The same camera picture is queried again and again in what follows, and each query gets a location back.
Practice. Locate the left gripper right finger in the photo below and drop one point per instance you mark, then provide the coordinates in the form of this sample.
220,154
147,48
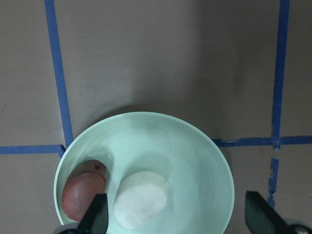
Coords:
260,218

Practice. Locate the light green plate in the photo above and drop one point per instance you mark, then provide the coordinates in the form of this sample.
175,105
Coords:
200,183

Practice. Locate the white steamed bun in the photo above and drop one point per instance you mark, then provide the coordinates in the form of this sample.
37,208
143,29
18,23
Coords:
139,198

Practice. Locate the brown bun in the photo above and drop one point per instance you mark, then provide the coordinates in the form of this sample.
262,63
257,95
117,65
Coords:
84,182

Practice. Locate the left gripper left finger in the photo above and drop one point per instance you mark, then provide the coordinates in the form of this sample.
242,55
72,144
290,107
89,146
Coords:
95,220

